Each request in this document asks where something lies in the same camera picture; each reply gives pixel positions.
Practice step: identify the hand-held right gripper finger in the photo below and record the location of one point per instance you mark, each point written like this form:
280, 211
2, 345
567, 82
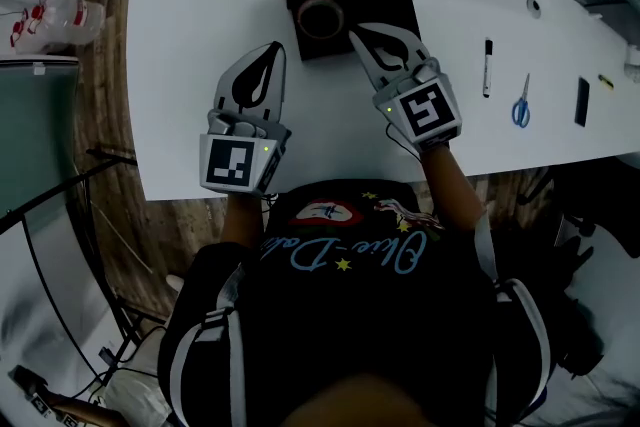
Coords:
417, 52
377, 72

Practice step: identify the red tape roll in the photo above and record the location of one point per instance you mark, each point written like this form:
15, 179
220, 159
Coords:
302, 22

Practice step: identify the person's left forearm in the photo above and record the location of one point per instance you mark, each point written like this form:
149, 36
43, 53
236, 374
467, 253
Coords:
242, 220

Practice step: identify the black white marker pen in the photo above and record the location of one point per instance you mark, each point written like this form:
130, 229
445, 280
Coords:
487, 75

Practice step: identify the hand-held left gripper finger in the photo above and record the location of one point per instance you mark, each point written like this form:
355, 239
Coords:
277, 95
224, 87

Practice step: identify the person's right forearm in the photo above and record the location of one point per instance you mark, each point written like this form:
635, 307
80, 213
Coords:
450, 185

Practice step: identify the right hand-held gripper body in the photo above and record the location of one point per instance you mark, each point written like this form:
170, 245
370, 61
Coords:
430, 110

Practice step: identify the blue handled scissors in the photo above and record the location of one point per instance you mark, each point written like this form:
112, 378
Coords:
520, 112

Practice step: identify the black office chair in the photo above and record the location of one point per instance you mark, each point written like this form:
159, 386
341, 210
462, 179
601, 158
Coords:
600, 195

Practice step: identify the black-framed whiteboard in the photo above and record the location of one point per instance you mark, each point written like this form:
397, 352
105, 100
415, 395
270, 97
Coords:
20, 315

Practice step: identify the glass partition panel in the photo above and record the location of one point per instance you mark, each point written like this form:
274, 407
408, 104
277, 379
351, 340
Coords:
35, 140

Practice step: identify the small black rectangular block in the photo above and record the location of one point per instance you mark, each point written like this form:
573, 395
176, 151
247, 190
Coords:
582, 102

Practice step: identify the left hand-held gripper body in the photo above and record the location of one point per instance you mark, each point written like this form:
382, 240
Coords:
230, 160

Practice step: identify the large clear bottle red cap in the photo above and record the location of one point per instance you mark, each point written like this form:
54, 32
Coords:
65, 22

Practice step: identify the small yellow black object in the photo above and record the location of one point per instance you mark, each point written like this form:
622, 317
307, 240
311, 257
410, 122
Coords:
606, 82

